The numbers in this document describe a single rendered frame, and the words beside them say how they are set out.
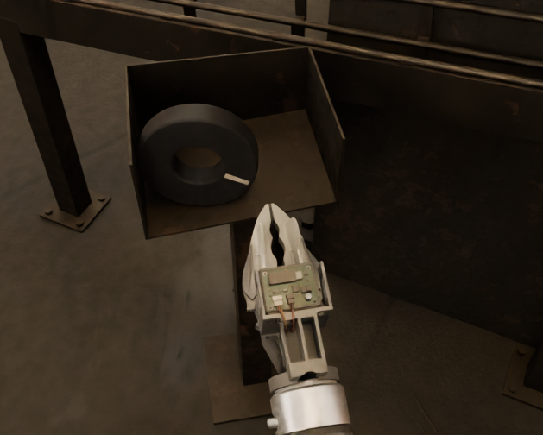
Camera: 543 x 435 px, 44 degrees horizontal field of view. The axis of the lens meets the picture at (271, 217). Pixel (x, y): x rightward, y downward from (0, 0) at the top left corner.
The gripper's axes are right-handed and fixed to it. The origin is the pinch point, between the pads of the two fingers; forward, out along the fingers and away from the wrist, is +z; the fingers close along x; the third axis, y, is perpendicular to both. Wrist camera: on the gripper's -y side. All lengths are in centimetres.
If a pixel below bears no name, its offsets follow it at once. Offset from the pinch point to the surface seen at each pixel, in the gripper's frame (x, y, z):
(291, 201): -4.5, -11.0, 6.8
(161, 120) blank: 11.2, 0.6, 14.4
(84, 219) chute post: 36, -86, 44
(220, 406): 8, -68, -10
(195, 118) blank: 7.1, 2.1, 13.2
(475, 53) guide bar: -35.5, -8.1, 25.4
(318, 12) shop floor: -44, -113, 125
